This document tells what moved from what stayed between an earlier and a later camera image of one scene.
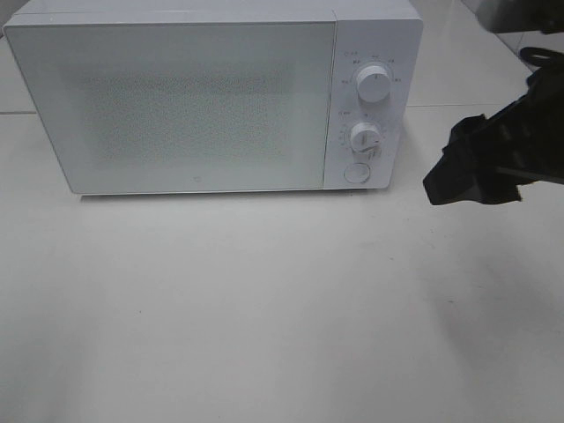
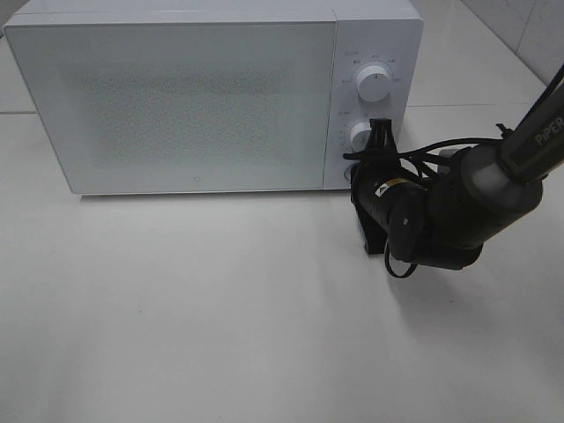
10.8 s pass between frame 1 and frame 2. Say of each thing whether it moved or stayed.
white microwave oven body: stayed
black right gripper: moved
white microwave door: stayed
